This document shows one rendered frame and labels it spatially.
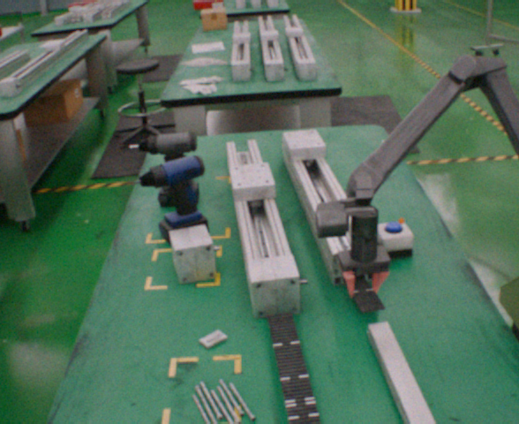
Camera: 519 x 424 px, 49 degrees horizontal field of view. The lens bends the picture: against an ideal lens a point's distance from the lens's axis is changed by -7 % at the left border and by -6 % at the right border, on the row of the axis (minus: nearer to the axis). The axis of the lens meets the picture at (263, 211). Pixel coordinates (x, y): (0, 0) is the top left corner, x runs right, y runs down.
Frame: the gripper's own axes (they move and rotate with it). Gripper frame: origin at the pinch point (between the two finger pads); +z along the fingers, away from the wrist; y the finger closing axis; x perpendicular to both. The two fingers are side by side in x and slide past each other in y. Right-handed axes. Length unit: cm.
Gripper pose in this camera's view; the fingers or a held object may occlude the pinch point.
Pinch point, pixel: (363, 291)
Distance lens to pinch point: 132.8
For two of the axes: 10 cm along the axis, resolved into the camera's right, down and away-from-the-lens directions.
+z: 0.6, 9.0, 4.3
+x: 1.1, 4.3, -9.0
